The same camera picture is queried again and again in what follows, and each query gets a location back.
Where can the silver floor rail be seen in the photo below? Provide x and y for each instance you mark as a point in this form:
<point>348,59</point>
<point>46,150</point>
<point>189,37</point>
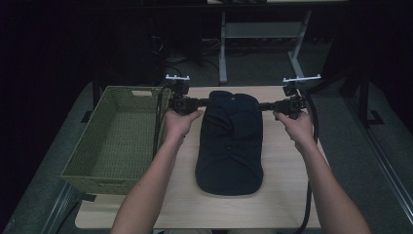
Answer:
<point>60,208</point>
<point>383,162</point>

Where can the black metal post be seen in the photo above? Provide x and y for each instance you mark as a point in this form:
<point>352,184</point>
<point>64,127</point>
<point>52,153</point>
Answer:
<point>96,94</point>

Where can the dark blue garment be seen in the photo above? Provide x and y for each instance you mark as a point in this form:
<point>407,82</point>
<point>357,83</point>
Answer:
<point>230,156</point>

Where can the green woven basket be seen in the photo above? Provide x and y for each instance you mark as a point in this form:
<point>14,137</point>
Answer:
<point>120,146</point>

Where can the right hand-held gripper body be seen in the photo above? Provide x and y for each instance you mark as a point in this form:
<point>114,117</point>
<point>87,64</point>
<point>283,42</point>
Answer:
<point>290,105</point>

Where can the person's left hand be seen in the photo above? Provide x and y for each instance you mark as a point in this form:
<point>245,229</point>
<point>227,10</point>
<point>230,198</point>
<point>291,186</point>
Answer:
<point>177,126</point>

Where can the white metal desk frame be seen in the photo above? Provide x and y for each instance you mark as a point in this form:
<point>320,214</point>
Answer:
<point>259,30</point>

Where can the black metal stand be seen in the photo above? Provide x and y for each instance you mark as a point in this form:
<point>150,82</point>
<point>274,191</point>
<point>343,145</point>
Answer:
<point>364,97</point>

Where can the person's right hand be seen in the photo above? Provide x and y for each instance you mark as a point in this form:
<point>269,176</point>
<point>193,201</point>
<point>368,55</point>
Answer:
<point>300,130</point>

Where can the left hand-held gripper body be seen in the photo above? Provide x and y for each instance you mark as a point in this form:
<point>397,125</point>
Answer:
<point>181,104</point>

